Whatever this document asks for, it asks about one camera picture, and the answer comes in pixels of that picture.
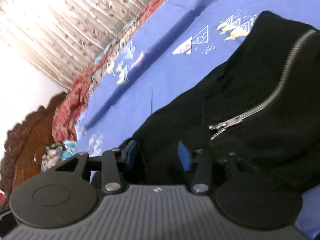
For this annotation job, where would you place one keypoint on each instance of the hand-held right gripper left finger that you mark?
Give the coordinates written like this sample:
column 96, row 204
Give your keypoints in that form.
column 132, row 157

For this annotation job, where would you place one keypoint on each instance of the carved wooden headboard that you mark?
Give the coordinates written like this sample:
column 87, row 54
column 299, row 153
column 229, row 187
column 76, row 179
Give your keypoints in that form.
column 27, row 150

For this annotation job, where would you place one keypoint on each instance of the teal patterned cloth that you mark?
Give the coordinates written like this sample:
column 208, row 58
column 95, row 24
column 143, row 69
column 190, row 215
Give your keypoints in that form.
column 57, row 152

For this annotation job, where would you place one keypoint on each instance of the beige leaf print curtain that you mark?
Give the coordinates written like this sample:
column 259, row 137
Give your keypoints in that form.
column 87, row 22

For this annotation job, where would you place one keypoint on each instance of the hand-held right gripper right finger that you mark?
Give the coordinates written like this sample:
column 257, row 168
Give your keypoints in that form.
column 184, row 156

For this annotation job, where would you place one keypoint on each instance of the red patterned blanket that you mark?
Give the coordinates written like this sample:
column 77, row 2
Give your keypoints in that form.
column 67, row 115

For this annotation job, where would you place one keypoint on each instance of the black zip-up jacket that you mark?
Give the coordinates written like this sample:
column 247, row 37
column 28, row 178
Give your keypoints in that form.
column 245, row 92

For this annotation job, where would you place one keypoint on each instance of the blue printed bedsheet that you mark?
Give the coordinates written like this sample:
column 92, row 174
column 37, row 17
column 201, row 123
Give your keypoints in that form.
column 180, row 75

